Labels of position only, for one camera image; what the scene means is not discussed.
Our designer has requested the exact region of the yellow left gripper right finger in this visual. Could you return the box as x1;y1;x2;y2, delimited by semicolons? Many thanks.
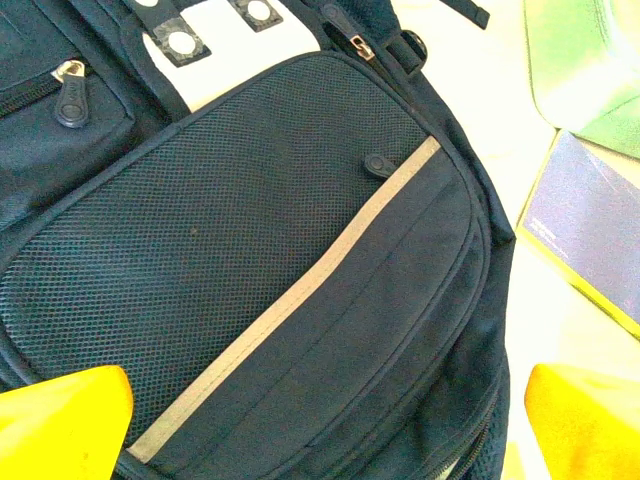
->
523;363;640;480

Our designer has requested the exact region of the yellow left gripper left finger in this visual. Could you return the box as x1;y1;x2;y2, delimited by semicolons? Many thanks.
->
0;364;135;480

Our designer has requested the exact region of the lavender blue notebook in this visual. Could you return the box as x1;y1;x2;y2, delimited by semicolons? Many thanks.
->
514;128;640;341

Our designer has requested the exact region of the navy blue backpack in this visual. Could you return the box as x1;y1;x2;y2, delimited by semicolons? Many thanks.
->
0;0;516;480

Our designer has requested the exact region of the mint green zippered case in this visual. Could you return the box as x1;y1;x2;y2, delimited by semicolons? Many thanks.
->
522;0;640;161

